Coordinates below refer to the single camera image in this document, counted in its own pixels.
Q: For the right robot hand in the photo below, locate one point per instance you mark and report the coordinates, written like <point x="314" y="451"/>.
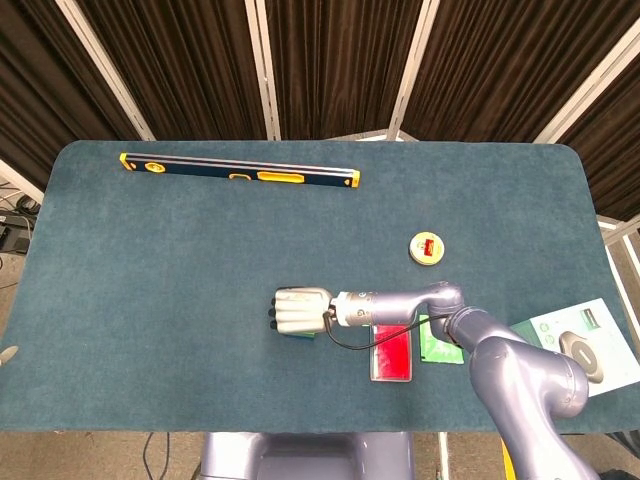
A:
<point x="300" y="316"/>

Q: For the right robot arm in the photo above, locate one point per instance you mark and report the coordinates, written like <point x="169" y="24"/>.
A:
<point x="475" y="350"/>

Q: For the teal table mat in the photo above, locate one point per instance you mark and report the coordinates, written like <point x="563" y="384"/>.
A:
<point x="175" y="300"/>

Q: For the green sachet packet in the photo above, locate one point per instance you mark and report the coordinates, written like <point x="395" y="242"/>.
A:
<point x="437" y="350"/>

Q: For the robot torso base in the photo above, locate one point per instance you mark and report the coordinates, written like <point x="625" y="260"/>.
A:
<point x="310" y="457"/>

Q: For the blue and yellow spirit level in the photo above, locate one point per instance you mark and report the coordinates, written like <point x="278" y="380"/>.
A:
<point x="239" y="170"/>

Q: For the white and green product box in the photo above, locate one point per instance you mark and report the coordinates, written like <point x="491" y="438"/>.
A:
<point x="590" y="345"/>

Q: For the black floor equipment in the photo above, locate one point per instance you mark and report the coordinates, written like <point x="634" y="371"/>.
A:
<point x="15" y="235"/>

